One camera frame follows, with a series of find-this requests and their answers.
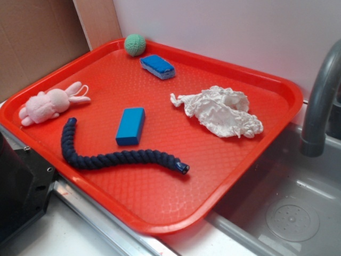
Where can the green knitted ball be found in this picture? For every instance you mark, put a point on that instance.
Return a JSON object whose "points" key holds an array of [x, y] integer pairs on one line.
{"points": [[135, 45]]}

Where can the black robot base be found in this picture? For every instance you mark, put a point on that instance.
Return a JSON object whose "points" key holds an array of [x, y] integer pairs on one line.
{"points": [[26, 183]]}

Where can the pink plush bunny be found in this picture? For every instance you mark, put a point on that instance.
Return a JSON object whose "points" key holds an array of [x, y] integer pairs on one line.
{"points": [[49, 105]]}

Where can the blue wooden block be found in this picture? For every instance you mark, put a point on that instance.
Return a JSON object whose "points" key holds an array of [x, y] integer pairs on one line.
{"points": [[130, 127]]}

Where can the grey faucet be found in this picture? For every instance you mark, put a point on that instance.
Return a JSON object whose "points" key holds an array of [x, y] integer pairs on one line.
{"points": [[322, 115]]}

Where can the red plastic tray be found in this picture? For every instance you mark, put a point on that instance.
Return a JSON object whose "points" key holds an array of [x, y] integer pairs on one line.
{"points": [[148, 198]]}

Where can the grey sink basin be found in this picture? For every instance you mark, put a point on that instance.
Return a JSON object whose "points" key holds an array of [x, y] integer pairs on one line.
{"points": [[285, 203]]}

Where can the brown cardboard panel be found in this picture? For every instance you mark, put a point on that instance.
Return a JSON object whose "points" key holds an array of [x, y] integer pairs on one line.
{"points": [[37, 38]]}

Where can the crumpled white paper towel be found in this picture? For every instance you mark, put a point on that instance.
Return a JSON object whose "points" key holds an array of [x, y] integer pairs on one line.
{"points": [[224, 112]]}

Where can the blue sponge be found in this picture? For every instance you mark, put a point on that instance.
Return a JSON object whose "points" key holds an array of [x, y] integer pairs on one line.
{"points": [[158, 67]]}

